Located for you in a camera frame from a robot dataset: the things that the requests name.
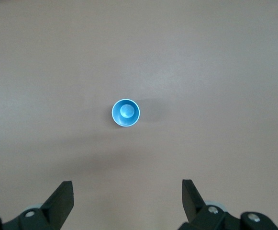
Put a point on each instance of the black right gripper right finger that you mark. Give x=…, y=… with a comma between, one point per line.
x=193, y=206

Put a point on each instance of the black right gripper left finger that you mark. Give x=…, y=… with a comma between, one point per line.
x=57, y=203

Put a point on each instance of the blue plastic cup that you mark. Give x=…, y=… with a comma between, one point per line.
x=126, y=112

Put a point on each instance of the brown table cover mat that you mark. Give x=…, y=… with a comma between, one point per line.
x=57, y=72

